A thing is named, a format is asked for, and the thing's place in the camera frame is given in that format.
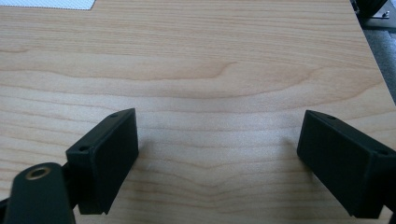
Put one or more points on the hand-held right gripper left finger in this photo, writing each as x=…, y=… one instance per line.
x=106, y=161

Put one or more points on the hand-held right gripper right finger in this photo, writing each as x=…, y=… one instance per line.
x=339, y=161

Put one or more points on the black stand base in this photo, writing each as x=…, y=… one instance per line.
x=372, y=7

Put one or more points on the white mesh mat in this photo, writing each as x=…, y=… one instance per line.
x=49, y=3

